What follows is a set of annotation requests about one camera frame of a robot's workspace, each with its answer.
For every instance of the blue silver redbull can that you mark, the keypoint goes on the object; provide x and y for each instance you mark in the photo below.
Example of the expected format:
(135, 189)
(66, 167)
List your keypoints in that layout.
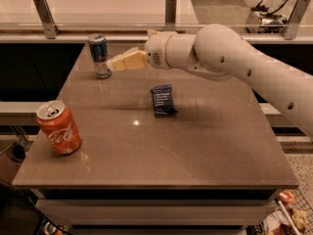
(99, 52)

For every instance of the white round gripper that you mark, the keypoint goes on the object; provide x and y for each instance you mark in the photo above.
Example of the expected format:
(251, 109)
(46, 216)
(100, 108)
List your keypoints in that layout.
(156, 50)

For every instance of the metal railing bracket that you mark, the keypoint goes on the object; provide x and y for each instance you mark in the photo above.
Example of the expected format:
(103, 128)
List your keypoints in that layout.
(170, 14)
(49, 27)
(291, 28)

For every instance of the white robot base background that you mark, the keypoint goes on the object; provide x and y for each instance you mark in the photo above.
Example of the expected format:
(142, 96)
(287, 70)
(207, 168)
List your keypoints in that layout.
(264, 18)

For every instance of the middle metal railing bracket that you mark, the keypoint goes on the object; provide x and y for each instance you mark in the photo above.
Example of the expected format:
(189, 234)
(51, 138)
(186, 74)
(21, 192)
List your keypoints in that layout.
(170, 14)

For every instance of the right metal railing bracket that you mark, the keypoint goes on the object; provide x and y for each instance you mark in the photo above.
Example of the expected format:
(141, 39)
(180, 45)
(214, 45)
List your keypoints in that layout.
(291, 28)

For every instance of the dark blue snack bar wrapper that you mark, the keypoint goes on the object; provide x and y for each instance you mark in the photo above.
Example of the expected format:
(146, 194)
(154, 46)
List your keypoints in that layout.
(163, 101)

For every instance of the red coca cola can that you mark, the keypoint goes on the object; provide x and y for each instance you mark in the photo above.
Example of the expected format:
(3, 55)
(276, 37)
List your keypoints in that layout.
(56, 121)

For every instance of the left metal railing bracket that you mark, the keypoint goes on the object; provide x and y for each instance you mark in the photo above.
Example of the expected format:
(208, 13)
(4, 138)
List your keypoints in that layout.
(49, 27)

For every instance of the metal glass railing bar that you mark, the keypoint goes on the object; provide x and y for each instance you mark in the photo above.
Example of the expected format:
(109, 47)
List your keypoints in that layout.
(81, 38)

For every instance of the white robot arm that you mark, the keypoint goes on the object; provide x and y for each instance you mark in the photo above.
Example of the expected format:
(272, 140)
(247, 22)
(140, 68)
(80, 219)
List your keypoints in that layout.
(217, 52)

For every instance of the wire basket with snacks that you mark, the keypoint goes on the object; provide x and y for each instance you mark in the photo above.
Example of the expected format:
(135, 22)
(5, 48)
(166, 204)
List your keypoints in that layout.
(292, 216)

